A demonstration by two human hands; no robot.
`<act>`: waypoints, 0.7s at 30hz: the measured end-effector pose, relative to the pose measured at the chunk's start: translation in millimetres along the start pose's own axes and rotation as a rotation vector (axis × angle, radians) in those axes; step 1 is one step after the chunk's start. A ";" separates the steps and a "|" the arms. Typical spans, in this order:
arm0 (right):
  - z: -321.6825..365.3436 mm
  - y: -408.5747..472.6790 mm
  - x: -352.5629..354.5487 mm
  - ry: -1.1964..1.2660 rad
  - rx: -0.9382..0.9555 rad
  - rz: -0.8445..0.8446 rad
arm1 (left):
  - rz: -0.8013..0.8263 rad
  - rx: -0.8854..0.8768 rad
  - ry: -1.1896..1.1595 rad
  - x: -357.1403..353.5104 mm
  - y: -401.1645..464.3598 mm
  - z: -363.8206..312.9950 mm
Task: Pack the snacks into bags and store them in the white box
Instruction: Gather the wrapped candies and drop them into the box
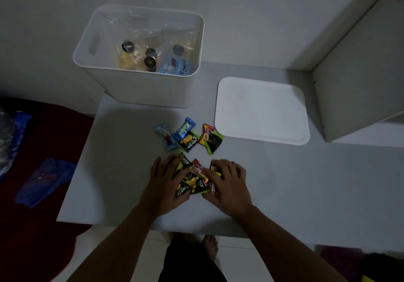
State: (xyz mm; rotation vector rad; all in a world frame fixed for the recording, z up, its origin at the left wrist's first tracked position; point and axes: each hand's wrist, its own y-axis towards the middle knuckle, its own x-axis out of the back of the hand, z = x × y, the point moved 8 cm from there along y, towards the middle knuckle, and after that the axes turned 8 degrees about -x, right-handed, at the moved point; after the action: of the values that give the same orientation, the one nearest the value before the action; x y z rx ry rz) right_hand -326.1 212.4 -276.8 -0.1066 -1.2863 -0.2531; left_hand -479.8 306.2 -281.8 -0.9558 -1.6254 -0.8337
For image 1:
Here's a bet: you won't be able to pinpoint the person's left forearm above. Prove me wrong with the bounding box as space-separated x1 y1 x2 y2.
66 203 165 282

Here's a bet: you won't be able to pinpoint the person's foot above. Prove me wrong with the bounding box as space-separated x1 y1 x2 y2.
202 234 219 262

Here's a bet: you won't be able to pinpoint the red yellow snack packet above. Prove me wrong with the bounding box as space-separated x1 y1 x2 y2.
191 159 211 185
207 163 222 196
198 123 216 147

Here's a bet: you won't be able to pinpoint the black yellow object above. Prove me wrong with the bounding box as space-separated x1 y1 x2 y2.
360 252 404 282

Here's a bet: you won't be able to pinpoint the person's right hand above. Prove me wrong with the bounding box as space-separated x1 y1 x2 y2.
201 159 254 219

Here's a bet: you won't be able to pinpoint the person's black shorts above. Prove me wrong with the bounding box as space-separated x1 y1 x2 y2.
158 232 228 282

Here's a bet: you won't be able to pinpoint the blue snack packet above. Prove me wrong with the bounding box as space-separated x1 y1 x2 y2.
172 117 197 142

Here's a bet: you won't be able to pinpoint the person's right forearm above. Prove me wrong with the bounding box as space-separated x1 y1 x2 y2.
236 205 348 282

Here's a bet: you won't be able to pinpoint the person's left hand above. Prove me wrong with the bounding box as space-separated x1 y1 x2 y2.
138 153 192 219

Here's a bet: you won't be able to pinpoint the black green snack packet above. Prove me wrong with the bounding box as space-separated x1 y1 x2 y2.
204 130 224 156
175 130 201 153
175 173 209 197
174 154 194 179

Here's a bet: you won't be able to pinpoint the clear plastic snack bag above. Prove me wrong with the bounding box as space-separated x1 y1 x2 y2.
117 40 143 71

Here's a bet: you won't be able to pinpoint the purple mat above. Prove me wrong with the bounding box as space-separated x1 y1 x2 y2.
320 245 367 282

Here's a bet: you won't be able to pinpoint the white plastic bin lid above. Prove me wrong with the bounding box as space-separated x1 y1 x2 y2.
214 76 311 146

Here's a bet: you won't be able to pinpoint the white cabinet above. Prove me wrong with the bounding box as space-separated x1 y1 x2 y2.
312 0 404 148

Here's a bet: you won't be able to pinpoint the blue plastic bag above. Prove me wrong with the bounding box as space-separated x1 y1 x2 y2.
14 157 77 210
0 111 33 183

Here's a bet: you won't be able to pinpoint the white plastic storage bin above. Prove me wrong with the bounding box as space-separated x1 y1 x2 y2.
72 4 205 108

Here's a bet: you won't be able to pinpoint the dark red rug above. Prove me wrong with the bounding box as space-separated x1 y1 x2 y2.
0 97 95 282

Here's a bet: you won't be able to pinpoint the light blue candy packet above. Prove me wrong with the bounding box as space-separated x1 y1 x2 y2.
154 122 178 152

